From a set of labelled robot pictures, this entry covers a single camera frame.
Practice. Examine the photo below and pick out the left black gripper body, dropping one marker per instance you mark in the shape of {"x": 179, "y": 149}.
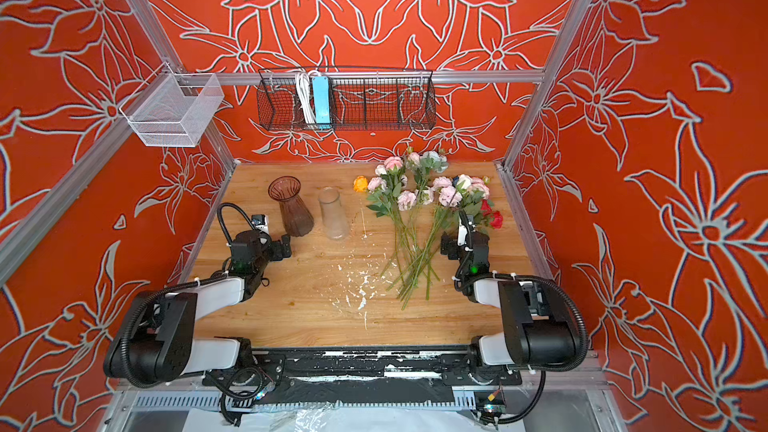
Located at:
{"x": 276, "y": 246}

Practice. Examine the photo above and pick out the dark smoked glass vase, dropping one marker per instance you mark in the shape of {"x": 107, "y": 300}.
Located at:
{"x": 296, "y": 217}

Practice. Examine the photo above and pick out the pink peony stem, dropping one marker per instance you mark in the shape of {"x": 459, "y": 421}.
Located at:
{"x": 413, "y": 282}

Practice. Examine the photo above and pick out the white green flower stem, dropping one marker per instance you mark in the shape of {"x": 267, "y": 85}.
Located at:
{"x": 433, "y": 161}

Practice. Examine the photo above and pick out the pink rose stem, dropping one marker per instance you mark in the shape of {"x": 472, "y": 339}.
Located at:
{"x": 393, "y": 163}

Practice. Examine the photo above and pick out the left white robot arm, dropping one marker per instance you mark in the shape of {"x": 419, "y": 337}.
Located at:
{"x": 157, "y": 342}

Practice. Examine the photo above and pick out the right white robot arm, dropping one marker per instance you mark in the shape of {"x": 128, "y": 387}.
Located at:
{"x": 542, "y": 328}

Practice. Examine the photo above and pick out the clear glass vase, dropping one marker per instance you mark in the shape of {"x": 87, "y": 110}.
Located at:
{"x": 333, "y": 215}

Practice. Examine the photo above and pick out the red rose stem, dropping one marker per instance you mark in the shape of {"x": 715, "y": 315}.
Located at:
{"x": 489, "y": 216}

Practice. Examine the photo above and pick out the pink rose bunch right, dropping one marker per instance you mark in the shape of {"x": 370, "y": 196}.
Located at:
{"x": 472, "y": 195}

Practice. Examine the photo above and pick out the small pink flower bunch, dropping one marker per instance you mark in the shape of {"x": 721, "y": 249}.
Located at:
{"x": 377, "y": 191}

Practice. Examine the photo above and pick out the orange flower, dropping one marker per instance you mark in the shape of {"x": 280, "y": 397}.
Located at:
{"x": 360, "y": 184}

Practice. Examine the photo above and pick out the light blue box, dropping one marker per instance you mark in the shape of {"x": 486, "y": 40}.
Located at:
{"x": 321, "y": 96}

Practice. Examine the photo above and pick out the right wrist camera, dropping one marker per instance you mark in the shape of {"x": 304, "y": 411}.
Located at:
{"x": 463, "y": 230}

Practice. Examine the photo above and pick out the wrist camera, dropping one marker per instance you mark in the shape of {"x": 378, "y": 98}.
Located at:
{"x": 260, "y": 222}
{"x": 463, "y": 230}

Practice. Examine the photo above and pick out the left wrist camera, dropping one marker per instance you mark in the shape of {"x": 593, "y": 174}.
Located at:
{"x": 260, "y": 222}

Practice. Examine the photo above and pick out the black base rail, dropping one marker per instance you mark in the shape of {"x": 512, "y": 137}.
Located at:
{"x": 390, "y": 376}

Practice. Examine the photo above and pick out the black wire wall basket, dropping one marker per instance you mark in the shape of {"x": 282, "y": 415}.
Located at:
{"x": 360, "y": 99}

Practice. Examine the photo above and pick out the clear acrylic wall bin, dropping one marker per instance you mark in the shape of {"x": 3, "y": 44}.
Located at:
{"x": 165, "y": 113}

